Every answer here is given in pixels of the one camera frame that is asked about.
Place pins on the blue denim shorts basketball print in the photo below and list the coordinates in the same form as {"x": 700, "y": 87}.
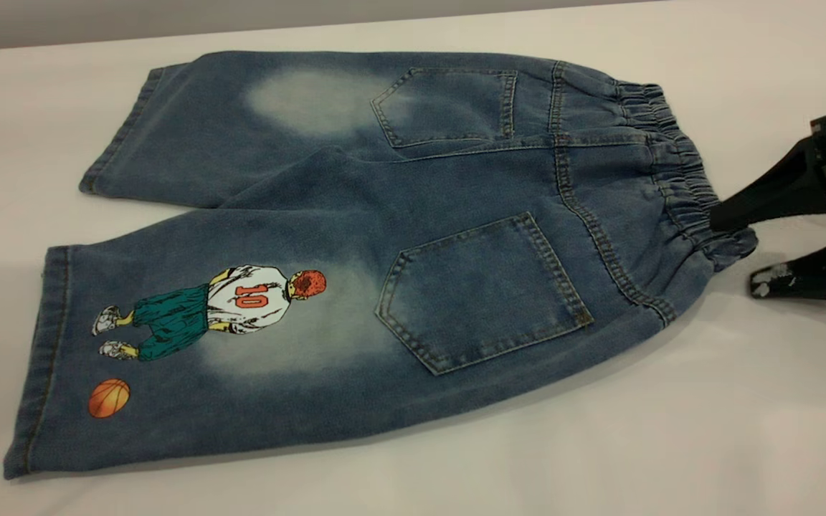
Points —
{"x": 384, "y": 215}

